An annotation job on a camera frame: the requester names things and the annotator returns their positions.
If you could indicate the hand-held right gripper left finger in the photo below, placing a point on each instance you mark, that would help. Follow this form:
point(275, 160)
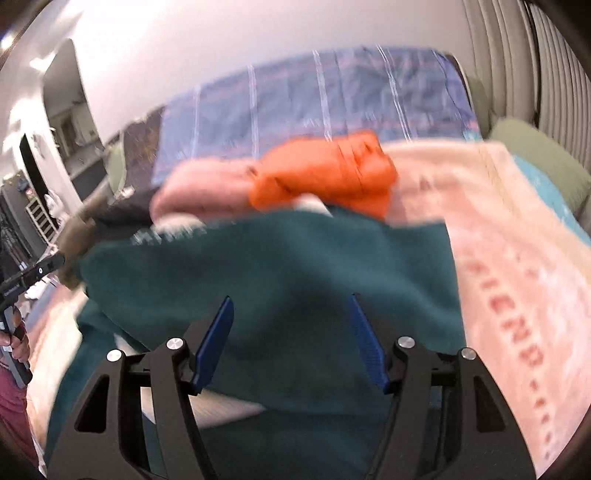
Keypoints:
point(214, 346)

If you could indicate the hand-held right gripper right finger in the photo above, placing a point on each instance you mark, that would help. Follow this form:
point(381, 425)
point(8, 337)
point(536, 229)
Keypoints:
point(367, 346)

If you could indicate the dark green sweater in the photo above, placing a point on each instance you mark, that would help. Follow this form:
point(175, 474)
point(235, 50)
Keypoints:
point(286, 267)

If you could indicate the person's left forearm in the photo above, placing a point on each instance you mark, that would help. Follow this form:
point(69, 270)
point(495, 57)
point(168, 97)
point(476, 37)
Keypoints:
point(11, 406)

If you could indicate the person's left hand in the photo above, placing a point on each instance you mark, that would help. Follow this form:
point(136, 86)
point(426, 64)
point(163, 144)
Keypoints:
point(4, 344)

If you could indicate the brown fuzzy garment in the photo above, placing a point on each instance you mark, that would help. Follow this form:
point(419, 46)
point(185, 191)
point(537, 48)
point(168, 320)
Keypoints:
point(83, 230)

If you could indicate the black garment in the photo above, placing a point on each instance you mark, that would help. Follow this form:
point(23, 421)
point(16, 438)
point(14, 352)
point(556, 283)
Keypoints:
point(124, 214)

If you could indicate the white fleece jacket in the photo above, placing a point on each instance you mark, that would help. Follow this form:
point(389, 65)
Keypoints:
point(316, 203)

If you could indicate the pink fleece blanket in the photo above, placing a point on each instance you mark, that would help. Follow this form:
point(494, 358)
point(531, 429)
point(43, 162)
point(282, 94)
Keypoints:
point(508, 277)

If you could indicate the pink garment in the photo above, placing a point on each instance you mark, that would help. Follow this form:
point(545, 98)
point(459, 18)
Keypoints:
point(203, 189)

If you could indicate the arched mirror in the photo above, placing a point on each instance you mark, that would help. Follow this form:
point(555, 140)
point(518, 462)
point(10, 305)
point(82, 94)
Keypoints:
point(69, 115)

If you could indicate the orange puffer jacket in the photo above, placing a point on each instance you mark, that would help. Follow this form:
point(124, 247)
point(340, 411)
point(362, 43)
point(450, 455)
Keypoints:
point(323, 170)

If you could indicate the teal star quilt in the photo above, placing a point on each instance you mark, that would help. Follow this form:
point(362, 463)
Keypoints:
point(549, 189)

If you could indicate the blue plaid duvet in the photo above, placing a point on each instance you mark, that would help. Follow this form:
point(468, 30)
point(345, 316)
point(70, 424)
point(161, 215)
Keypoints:
point(286, 106)

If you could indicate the large green pillow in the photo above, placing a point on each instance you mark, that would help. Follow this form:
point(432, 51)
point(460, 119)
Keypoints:
point(535, 147)

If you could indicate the white pleated curtain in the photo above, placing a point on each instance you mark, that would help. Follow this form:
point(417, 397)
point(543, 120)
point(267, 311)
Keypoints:
point(508, 55)

